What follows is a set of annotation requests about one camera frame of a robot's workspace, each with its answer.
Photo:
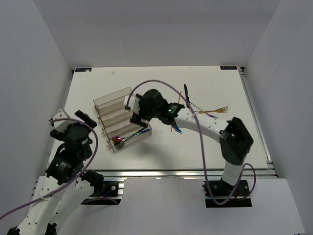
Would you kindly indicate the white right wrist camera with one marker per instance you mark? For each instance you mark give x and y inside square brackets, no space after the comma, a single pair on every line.
[131,103]

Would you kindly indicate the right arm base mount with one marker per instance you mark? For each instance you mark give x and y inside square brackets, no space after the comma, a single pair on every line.
[237,200]

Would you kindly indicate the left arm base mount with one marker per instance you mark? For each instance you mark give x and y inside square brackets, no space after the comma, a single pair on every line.
[109,194]

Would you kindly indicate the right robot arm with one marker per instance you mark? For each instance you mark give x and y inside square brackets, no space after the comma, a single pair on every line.
[232,135]

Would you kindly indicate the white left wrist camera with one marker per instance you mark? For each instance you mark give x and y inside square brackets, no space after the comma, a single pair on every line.
[60,113]

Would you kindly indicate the iridescent rainbow spoon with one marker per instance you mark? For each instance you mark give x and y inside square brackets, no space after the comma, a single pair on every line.
[117,139]

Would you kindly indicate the gold fork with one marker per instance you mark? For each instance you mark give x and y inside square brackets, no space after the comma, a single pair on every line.
[219,110]

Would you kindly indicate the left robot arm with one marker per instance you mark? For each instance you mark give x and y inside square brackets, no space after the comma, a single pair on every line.
[67,182]

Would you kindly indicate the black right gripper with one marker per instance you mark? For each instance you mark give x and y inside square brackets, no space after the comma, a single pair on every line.
[137,116]

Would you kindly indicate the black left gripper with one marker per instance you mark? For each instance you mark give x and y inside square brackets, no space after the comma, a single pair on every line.
[59,134]

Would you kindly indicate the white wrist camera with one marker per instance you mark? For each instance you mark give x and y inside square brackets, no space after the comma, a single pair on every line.
[131,103]
[60,113]

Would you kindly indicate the black knife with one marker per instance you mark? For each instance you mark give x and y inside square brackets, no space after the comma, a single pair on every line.
[186,96]

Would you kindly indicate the blue serrated knife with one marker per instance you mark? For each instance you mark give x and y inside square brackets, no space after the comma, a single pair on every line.
[177,129]

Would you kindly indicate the clear smoked utensil organizer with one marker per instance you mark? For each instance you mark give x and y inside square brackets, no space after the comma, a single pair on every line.
[115,119]

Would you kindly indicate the aluminium table frame rail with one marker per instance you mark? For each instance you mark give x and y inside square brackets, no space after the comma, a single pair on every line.
[166,153]

